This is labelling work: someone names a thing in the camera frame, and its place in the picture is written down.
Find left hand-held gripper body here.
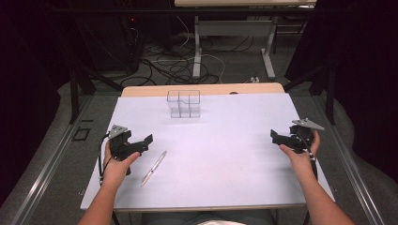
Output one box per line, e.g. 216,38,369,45
107,124,141,162

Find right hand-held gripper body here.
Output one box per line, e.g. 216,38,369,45
285,117,326,155

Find person's left hand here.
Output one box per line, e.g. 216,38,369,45
102,140,141,190

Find person's right hand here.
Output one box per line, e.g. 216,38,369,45
279,130,321,180

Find silver pen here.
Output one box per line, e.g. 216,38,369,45
140,150,168,188

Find clear acrylic organizer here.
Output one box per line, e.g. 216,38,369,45
166,89,202,119

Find white table mat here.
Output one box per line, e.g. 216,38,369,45
80,93,336,211

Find black equipment with red light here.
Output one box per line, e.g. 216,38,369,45
84,12,145,74

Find desk with white legs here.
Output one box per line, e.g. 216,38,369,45
174,0,317,81

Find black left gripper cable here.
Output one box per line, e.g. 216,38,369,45
98,133,115,187

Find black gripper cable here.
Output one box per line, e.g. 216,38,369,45
294,130,319,182
98,133,115,187

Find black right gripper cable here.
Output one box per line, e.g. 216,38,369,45
294,130,319,182

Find black metal frame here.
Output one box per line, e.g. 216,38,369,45
283,62,337,127
68,62,125,126

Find aluminium floor rail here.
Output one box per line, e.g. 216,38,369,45
10,95,95,225
313,95,389,225

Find tangle of black floor cables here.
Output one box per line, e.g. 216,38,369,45
119,34,255,87

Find white floor cable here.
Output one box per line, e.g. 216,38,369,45
175,15,227,84

